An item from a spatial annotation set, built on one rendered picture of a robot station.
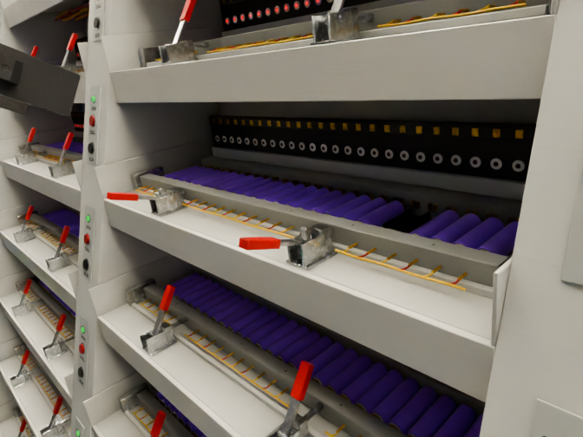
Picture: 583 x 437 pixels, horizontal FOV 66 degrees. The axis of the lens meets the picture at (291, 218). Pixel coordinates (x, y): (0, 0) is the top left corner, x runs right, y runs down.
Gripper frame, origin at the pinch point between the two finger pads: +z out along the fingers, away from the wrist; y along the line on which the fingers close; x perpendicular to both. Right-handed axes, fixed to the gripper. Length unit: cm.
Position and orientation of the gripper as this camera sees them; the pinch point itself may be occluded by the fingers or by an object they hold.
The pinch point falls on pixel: (21, 88)
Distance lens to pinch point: 40.9
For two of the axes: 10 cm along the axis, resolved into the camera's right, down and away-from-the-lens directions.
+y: 6.8, 1.8, -7.1
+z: 6.8, 1.9, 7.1
